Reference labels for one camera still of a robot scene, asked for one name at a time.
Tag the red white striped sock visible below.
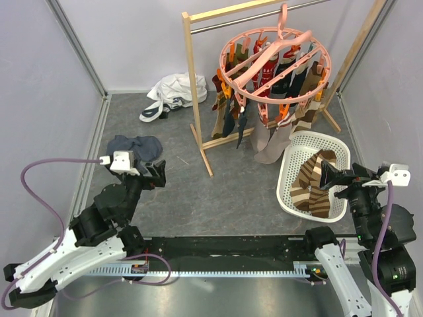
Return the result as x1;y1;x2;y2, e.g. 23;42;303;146
250;112;292;164

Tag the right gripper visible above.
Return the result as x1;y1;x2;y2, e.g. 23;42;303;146
320;158;390;242

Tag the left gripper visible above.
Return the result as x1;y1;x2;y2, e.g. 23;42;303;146
119;159;167;224

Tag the olive brown ribbed sock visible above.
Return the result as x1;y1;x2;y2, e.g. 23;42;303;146
299;61;322;96

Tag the brown striped sock in basket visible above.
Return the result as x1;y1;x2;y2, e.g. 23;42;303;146
289;150;336;219

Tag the red christmas sock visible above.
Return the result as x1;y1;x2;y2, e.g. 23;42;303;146
252;40;279;90

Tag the white laundry basket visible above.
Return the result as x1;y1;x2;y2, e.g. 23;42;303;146
276;131;351;223

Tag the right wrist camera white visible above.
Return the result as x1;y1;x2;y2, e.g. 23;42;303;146
362;162;410;188

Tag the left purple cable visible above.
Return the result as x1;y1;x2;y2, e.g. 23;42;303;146
0;157;103;310

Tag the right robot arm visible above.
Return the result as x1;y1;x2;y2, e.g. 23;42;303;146
302;160;416;316

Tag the white cable duct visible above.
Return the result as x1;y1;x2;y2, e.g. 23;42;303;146
86;262;323;278

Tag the navy christmas sock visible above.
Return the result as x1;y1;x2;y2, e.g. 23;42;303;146
222;99;238;137

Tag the wooden clothes rack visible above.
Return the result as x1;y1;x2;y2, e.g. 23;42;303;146
180;0;387;178

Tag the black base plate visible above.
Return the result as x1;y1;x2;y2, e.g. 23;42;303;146
144;235;319;271

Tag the purple cable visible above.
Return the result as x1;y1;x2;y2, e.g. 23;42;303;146
0;157;103;310
371;180;406;317

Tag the blue grey cloth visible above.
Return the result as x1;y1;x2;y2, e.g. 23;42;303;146
106;135;163;162

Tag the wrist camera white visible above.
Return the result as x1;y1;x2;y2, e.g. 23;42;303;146
99;151;140;176
362;162;410;188

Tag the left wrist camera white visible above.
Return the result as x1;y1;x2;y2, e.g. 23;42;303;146
99;151;140;176

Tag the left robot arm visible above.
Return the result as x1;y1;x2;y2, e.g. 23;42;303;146
1;152;166;310

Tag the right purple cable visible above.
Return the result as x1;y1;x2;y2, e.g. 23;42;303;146
371;180;406;317

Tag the dark navy sock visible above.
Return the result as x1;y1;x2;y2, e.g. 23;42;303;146
236;110;248;149

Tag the pink round clip hanger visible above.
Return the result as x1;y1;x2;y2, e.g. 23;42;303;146
217;4;332;125

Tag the navy hanging sock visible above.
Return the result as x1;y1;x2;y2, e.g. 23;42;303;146
271;50;308;98

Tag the white cloth bag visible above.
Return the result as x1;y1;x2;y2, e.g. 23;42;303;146
139;73;193;123

